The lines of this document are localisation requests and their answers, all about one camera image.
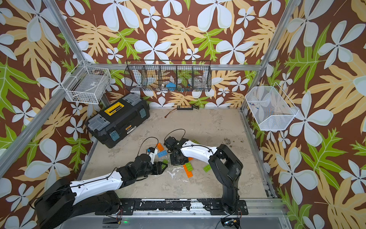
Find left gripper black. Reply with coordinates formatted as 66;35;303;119
137;160;169;178

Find orange lego brick long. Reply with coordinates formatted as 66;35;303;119
184;165;193;178

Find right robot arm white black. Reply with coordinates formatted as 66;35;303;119
164;136;243;214

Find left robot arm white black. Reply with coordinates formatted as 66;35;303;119
34;154;168;229

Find blue flat lego plate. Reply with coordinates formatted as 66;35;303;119
157;150;168;158

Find orange flat lego plate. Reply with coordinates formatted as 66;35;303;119
157;143;164;152

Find black power strip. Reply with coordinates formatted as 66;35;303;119
177;106;193;110

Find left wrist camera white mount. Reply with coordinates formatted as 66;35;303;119
146;148;158;164

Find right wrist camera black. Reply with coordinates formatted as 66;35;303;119
164;136;179;151

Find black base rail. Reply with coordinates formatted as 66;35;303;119
94;197;249;216

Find black toolbox yellow handle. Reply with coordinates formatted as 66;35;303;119
86;93;150;148

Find black wire basket centre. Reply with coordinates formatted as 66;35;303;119
124;60;212;92

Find white wire basket left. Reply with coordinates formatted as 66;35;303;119
62;61;111;105

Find white wire basket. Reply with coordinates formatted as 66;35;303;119
246;83;299;132
62;61;111;105

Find white wire basket right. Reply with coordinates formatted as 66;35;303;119
246;83;299;132

